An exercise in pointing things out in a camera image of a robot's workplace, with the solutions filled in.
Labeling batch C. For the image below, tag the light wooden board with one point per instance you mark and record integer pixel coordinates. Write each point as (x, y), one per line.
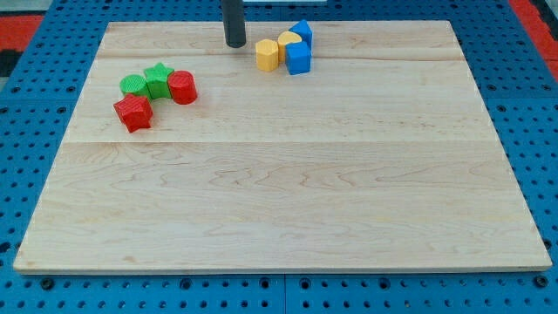
(381, 159)

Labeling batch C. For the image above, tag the red star block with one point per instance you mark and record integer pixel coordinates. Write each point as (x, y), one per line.
(135, 112)

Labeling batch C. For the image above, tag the red cylinder block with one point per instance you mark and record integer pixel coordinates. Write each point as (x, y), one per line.
(182, 87)

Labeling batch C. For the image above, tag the yellow heart block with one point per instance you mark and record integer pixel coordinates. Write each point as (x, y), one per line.
(286, 37)

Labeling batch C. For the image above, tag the yellow hexagon block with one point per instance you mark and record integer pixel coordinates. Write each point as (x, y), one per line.
(266, 52)

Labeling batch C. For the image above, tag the green star block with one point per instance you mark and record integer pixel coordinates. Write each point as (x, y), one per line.
(157, 80)

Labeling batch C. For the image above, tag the blue cube block front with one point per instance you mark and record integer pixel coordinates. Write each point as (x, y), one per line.
(298, 58)

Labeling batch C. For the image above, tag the green cylinder block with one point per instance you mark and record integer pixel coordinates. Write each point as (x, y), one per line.
(134, 84)

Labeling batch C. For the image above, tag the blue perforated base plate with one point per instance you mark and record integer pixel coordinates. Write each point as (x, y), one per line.
(36, 104)

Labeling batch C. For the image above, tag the blue block rear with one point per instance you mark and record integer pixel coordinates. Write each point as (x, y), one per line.
(302, 28)

